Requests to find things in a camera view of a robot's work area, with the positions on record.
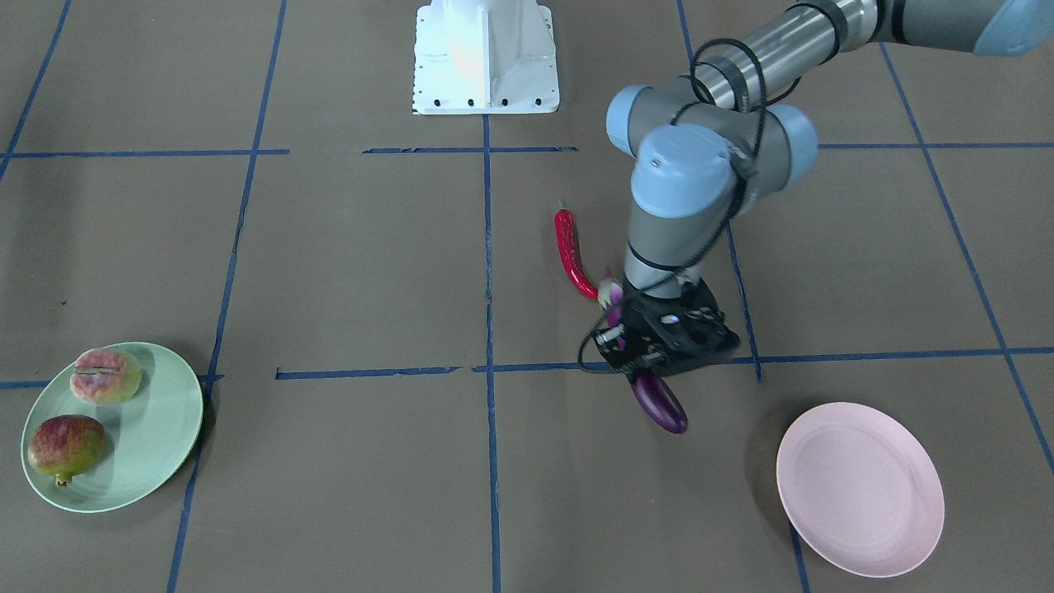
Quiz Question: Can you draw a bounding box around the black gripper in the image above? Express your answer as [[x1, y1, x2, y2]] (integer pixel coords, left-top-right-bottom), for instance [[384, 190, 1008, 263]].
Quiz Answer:
[[596, 278, 740, 376]]

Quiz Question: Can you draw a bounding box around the purple eggplant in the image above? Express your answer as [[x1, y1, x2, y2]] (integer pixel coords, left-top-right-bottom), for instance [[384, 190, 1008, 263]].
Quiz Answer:
[[598, 266, 688, 434]]

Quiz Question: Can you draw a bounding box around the red chili pepper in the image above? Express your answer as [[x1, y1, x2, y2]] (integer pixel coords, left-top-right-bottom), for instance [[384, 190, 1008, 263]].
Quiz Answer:
[[553, 200, 599, 301]]

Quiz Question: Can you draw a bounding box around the pink green peach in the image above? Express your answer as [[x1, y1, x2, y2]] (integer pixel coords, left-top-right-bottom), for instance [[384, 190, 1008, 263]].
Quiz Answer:
[[69, 347, 143, 406]]

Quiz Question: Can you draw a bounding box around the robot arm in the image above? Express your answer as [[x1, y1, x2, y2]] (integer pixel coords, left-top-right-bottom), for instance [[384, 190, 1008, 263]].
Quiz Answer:
[[590, 1, 1052, 382]]

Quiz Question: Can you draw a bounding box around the pink plate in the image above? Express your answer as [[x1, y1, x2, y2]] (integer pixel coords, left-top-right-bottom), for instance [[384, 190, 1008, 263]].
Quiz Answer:
[[776, 402, 945, 578]]

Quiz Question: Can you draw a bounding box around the green plate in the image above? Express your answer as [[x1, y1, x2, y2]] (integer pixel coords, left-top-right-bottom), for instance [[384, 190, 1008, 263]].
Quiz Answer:
[[21, 342, 204, 514]]

